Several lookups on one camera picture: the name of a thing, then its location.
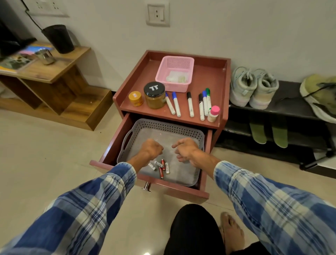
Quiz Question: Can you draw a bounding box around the small orange jar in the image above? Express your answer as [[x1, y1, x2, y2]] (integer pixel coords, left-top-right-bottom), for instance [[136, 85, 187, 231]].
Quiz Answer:
[[128, 91, 144, 107]]

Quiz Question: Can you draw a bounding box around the small bottle with pink cap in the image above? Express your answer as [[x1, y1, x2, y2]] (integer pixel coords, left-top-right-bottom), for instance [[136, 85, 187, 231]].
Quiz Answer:
[[207, 106, 220, 123]]

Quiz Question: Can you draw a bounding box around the grey perforated plastic tray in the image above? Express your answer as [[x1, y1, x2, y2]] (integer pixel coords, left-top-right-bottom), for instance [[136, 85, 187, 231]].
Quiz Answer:
[[117, 118, 205, 187]]

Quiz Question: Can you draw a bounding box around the person's right hand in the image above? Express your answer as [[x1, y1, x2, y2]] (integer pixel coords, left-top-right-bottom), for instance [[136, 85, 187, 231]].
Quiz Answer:
[[172, 138, 201, 166]]

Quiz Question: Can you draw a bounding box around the person's right forearm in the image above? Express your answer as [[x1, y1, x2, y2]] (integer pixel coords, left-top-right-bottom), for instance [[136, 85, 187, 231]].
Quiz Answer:
[[193, 152, 336, 255]]

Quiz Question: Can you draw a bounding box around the person's left forearm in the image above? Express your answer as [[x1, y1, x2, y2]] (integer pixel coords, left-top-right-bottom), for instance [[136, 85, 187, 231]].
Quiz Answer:
[[0, 154, 144, 255]]

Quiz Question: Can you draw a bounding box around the person's left hand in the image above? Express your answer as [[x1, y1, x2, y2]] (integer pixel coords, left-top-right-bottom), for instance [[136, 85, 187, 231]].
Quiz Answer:
[[139, 138, 164, 161]]

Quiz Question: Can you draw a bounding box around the black shoe rack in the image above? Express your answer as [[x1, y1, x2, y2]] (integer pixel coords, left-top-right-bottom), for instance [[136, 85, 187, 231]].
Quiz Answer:
[[215, 80, 336, 171]]

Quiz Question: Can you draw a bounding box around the pink plastic basket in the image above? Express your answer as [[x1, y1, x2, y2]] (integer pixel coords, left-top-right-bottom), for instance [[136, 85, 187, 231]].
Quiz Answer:
[[155, 56, 195, 93]]

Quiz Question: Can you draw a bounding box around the black power cable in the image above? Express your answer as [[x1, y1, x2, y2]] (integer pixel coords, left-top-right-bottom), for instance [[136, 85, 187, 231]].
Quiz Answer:
[[25, 9, 44, 31]]

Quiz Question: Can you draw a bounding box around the glass jar with black lid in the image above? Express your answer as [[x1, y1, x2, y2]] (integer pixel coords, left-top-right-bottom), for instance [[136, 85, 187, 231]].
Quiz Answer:
[[143, 82, 166, 110]]

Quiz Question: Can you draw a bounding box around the black monitor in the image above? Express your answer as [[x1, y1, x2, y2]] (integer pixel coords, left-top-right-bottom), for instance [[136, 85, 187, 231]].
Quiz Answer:
[[0, 0, 37, 58]]

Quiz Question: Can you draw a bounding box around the black tumbler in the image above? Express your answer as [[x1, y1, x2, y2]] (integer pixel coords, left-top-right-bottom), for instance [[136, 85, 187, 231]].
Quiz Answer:
[[41, 24, 75, 54]]

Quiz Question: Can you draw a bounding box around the clear plastic bag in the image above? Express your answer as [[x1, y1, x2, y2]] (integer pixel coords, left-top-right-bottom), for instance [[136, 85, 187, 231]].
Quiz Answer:
[[166, 70, 190, 84]]

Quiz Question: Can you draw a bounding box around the brown wooden shelf unit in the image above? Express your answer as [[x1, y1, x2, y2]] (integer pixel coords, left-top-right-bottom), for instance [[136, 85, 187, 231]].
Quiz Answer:
[[0, 41, 113, 131]]

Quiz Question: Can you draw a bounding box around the colourful magazine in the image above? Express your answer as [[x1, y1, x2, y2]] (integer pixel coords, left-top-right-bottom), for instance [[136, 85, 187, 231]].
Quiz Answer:
[[0, 43, 54, 74]]

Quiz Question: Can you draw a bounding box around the white wall socket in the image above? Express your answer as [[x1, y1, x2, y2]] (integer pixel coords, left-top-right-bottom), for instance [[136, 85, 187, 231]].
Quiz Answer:
[[146, 2, 170, 27]]

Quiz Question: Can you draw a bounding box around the person's bare foot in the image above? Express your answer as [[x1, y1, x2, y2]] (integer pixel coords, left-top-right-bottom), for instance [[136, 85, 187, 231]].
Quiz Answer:
[[219, 212, 246, 255]]

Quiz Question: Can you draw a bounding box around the olive green sneaker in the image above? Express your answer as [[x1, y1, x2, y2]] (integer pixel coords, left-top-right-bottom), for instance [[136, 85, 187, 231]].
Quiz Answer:
[[300, 74, 336, 124]]

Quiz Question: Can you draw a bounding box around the person's black trouser leg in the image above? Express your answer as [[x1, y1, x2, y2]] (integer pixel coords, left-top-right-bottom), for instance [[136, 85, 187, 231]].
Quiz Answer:
[[164, 204, 264, 255]]

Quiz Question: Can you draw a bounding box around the small steel cup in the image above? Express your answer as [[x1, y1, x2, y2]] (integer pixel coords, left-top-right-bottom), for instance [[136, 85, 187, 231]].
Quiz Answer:
[[35, 49, 57, 65]]

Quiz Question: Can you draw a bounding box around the row of white markers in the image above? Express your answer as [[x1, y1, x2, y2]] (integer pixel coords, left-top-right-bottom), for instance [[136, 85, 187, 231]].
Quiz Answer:
[[165, 88, 212, 121]]

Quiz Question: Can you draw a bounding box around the red cabinet drawer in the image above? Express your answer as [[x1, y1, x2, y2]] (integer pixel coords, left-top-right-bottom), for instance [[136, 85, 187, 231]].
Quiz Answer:
[[89, 113, 213, 204]]

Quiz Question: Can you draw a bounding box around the red wooden bedside cabinet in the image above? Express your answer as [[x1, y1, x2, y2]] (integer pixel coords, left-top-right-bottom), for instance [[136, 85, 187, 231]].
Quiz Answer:
[[89, 50, 231, 204]]

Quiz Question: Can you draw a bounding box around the pale green sneaker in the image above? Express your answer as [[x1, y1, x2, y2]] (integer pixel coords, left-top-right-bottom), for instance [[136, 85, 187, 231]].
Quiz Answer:
[[229, 66, 258, 107], [249, 69, 279, 110]]

